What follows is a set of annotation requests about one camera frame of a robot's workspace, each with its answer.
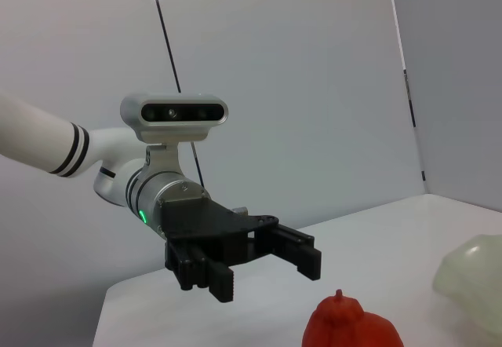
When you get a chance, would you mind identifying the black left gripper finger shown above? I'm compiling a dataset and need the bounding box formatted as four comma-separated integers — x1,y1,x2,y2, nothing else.
250,223,323,283
164,240,237,305

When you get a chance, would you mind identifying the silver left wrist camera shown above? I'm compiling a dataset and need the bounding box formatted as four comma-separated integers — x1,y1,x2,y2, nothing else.
119,93,230,143

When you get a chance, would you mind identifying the red tomato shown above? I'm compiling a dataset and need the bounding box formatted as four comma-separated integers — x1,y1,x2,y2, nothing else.
301,288,405,347

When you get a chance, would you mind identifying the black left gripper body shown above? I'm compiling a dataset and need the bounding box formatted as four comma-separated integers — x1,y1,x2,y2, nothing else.
158,196,282,266

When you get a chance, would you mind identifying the translucent green fruit plate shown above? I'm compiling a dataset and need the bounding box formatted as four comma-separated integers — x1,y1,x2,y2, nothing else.
433,233,502,323

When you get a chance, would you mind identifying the silver left camera bracket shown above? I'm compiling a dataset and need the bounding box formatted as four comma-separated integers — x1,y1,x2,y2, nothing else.
144,141,181,175

